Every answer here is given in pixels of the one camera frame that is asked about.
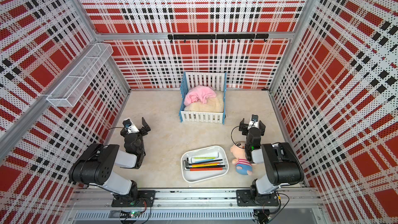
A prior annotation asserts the blue hex key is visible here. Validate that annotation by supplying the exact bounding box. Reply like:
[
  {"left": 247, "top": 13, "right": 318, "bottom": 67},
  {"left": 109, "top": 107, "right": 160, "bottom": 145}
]
[{"left": 188, "top": 159, "right": 223, "bottom": 166}]

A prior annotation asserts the green hex key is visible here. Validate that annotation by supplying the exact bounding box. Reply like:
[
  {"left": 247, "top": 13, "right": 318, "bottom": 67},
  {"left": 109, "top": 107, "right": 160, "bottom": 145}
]
[{"left": 191, "top": 157, "right": 218, "bottom": 160}]

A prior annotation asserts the red hex key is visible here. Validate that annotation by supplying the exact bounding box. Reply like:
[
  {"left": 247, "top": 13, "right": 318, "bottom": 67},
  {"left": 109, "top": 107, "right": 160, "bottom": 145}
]
[{"left": 188, "top": 167, "right": 225, "bottom": 172}]

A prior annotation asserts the yellow hex key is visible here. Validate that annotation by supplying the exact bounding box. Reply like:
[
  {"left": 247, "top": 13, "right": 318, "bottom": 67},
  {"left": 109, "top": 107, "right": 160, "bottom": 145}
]
[{"left": 189, "top": 162, "right": 222, "bottom": 168}]

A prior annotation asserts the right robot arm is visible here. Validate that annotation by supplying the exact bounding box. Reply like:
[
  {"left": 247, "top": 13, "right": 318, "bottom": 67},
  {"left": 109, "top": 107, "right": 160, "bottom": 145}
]
[{"left": 230, "top": 115, "right": 304, "bottom": 207}]

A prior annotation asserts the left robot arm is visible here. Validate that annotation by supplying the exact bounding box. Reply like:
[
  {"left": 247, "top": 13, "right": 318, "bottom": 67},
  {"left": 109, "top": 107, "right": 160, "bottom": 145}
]
[{"left": 68, "top": 118, "right": 155, "bottom": 208}]

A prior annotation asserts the white plastic storage box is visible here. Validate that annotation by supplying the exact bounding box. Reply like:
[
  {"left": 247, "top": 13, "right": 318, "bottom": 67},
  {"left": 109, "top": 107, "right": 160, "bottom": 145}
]
[{"left": 180, "top": 145, "right": 229, "bottom": 183}]

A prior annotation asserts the cream fleece mattress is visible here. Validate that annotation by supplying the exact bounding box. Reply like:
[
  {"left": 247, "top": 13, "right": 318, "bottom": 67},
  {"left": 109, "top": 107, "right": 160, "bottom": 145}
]
[{"left": 184, "top": 91, "right": 224, "bottom": 113}]

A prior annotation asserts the blue white toy crib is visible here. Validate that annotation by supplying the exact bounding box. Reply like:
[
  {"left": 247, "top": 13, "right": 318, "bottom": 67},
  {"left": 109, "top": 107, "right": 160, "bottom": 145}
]
[{"left": 179, "top": 72, "right": 227, "bottom": 124}]

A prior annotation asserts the pink cloth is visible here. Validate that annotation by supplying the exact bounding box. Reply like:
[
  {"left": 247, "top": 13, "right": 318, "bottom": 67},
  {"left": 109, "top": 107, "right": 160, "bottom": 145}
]
[{"left": 184, "top": 85, "right": 217, "bottom": 106}]

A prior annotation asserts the green circuit board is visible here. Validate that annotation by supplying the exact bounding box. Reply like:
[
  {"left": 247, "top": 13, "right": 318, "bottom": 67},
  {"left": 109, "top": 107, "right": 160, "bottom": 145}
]
[{"left": 119, "top": 211, "right": 143, "bottom": 219}]

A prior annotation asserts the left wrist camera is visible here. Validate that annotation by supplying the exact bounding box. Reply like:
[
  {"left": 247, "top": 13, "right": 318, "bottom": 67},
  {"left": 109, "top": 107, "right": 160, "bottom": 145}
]
[{"left": 122, "top": 118, "right": 139, "bottom": 134}]

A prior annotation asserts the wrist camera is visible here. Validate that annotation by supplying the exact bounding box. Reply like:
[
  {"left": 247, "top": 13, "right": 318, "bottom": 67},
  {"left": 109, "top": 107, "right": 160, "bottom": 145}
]
[
  {"left": 248, "top": 115, "right": 259, "bottom": 129},
  {"left": 122, "top": 118, "right": 139, "bottom": 134}
]

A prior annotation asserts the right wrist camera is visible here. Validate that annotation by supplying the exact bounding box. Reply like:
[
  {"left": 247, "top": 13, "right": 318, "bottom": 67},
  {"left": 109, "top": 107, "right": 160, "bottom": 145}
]
[{"left": 248, "top": 115, "right": 259, "bottom": 129}]

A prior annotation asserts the white wire wall basket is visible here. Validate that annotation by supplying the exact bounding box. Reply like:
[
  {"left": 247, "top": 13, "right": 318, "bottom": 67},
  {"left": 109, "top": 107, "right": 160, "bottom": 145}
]
[{"left": 47, "top": 43, "right": 113, "bottom": 107}]

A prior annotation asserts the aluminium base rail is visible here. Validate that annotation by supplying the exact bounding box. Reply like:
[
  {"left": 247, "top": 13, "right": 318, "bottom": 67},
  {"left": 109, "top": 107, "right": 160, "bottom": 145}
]
[{"left": 61, "top": 187, "right": 329, "bottom": 224}]

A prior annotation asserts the black hook rail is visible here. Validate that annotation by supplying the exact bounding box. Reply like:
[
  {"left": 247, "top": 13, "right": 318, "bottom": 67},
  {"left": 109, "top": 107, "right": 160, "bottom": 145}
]
[{"left": 167, "top": 34, "right": 269, "bottom": 41}]

